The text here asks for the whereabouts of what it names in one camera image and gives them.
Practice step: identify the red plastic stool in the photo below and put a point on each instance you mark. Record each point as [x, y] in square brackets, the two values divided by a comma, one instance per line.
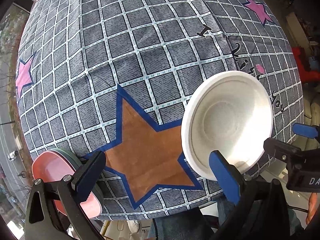
[305, 73]

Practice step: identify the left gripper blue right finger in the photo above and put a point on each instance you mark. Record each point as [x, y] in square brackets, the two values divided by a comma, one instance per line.
[227, 175]

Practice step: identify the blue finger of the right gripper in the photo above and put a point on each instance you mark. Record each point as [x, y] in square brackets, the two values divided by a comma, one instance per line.
[308, 131]

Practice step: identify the white paper bowl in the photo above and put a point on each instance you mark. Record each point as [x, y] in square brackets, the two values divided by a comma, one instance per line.
[230, 112]

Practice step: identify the person's jeans leg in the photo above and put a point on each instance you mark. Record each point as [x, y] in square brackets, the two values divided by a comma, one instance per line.
[190, 224]

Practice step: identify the grey checkered star tablecloth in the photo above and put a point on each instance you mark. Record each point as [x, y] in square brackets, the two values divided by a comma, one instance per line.
[78, 57]

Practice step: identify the white slipper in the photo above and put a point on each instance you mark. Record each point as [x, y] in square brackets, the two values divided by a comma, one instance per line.
[134, 226]

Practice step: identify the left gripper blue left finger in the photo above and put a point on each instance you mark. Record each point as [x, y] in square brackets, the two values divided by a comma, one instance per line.
[85, 178]

